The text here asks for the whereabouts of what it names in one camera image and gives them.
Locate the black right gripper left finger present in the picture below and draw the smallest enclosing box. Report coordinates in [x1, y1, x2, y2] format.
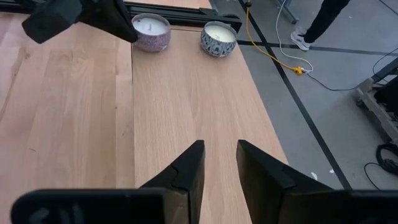
[139, 139, 206, 224]

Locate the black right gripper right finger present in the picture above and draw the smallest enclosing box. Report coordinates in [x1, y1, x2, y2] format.
[236, 139, 332, 224]

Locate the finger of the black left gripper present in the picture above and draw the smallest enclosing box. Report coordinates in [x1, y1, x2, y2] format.
[79, 0, 138, 43]

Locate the purple patterned candle tin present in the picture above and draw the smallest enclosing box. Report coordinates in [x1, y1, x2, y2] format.
[131, 12, 172, 53]

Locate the wooden shelf with black legs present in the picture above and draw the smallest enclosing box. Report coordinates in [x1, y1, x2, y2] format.
[130, 26, 289, 224]

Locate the grey cart base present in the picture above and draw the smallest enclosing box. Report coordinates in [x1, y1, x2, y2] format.
[354, 57, 398, 144]

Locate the grey stand foot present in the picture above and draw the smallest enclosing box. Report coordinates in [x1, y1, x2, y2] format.
[272, 0, 300, 25]

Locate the person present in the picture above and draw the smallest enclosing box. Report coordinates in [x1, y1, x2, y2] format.
[290, 0, 352, 52]

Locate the black aluminium frame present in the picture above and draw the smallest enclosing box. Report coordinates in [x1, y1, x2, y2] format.
[0, 0, 243, 34]

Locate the thin black cable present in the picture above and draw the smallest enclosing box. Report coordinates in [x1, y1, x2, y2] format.
[304, 46, 398, 93]

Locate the yellow extension cable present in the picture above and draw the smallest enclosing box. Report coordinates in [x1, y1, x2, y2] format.
[244, 0, 304, 76]

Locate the coiled black cable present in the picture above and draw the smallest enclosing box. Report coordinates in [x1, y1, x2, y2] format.
[363, 142, 398, 191]

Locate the white cable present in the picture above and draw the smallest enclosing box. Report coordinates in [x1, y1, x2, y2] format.
[275, 0, 314, 74]

